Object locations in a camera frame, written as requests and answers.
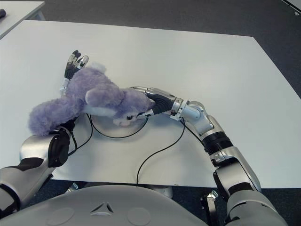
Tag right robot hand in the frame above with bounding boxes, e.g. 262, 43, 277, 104
127, 86, 177, 120

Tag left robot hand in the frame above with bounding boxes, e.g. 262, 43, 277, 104
63, 49, 89, 81

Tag purple plush bunny doll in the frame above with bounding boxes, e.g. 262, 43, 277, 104
28, 61, 156, 137

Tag white plate black rim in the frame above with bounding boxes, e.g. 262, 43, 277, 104
90, 113, 149, 139

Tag white side table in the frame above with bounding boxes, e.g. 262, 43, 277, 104
0, 1, 45, 40

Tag grey robot torso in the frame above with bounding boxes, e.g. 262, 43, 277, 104
28, 185, 228, 226

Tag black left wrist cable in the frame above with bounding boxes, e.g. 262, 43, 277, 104
67, 113, 94, 156

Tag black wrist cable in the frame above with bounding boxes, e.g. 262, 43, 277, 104
67, 113, 94, 156
136, 117, 186, 186

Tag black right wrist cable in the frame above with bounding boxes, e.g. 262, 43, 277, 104
136, 117, 186, 186

